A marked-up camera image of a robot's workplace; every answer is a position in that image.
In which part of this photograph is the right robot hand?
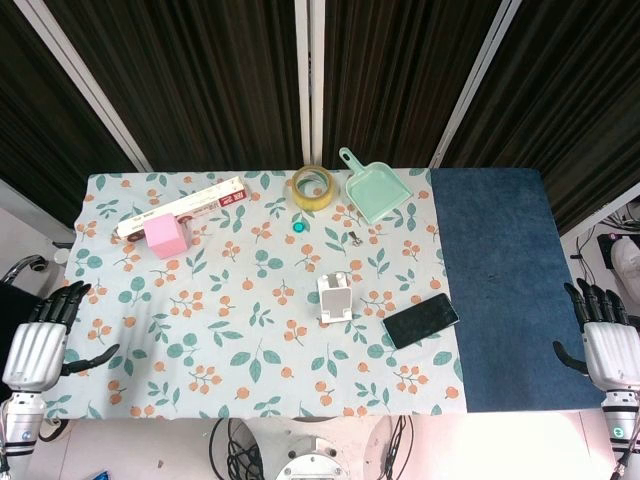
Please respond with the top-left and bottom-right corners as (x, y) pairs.
(551, 278), (640, 397)

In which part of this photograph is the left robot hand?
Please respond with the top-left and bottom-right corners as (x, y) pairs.
(1, 280), (121, 394)

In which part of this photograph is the black smartphone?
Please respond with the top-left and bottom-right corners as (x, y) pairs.
(382, 293), (460, 350)

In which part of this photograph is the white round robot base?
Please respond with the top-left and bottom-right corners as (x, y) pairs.
(273, 433), (352, 480)

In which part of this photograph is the white phone stand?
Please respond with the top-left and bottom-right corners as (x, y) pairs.
(316, 270), (354, 324)

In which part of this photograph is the white shoe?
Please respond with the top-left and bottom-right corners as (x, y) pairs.
(612, 238), (640, 286)

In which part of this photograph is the black box with purple light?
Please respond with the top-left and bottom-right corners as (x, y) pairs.
(597, 232), (626, 271)

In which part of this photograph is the blue fabric mat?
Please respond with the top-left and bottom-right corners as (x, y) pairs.
(428, 168), (609, 415)

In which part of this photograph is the pink cube block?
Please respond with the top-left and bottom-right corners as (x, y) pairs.
(143, 212), (190, 260)

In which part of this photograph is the floral fruit print tablecloth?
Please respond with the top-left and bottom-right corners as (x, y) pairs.
(39, 169), (471, 420)

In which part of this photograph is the long baking paper box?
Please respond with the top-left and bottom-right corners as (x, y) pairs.
(117, 173), (250, 245)

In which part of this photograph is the dark ribbed curtain panel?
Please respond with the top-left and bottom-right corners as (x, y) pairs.
(323, 0), (501, 170)
(44, 0), (306, 172)
(0, 0), (137, 201)
(439, 0), (640, 236)

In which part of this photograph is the mint green dustpan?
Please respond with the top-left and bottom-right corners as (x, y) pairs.
(338, 146), (414, 224)

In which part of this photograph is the yellow tape roll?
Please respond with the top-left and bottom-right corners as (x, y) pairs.
(291, 164), (341, 213)

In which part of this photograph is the chrome tube chair frame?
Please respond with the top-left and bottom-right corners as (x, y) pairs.
(0, 253), (49, 286)

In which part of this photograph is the black cable bundle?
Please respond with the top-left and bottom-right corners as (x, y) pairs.
(208, 417), (267, 480)

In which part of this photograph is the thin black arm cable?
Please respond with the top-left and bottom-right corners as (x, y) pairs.
(379, 414), (416, 480)

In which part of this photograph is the white frame post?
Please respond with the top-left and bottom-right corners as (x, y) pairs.
(432, 0), (524, 169)
(12, 0), (154, 171)
(293, 0), (326, 169)

